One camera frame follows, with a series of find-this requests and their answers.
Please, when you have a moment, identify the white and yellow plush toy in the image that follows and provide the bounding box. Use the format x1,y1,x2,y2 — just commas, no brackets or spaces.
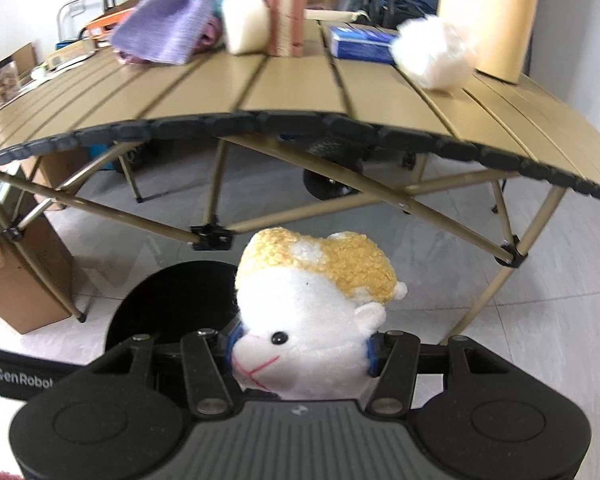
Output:
230,226,407,401

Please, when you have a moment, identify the purple drawstring pouch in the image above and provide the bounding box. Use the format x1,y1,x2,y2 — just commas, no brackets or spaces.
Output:
110,0,222,65

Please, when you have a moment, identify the black trash bin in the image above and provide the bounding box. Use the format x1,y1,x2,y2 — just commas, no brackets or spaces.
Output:
105,260,238,351

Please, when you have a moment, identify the cardboard box on floor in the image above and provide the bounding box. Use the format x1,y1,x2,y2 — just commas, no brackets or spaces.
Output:
0,199,77,336

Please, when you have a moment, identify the clear jar with snacks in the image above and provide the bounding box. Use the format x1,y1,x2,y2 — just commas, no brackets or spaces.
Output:
0,58,21,107

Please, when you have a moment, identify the white fluffy ball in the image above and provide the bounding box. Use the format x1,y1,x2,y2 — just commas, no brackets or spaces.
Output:
389,15,477,92

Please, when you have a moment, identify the blue tissue pack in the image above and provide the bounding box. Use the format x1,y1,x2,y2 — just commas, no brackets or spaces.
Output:
327,25,396,65

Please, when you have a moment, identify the white sponge block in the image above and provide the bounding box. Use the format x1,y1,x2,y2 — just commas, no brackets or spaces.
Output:
222,0,270,55

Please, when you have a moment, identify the orange cardboard box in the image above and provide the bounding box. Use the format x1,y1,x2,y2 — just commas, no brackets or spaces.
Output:
86,8,134,41

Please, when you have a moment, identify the pink striped sponge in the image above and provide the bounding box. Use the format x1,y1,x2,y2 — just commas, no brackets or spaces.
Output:
266,0,308,58

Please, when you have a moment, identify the cream thermos jug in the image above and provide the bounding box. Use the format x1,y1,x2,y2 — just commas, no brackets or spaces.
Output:
438,0,539,84

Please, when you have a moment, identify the folding table frame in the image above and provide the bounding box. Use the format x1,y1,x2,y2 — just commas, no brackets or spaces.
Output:
0,134,569,346

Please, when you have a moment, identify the chrome folding stool frame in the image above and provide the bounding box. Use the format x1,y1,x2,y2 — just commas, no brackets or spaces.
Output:
56,0,104,42

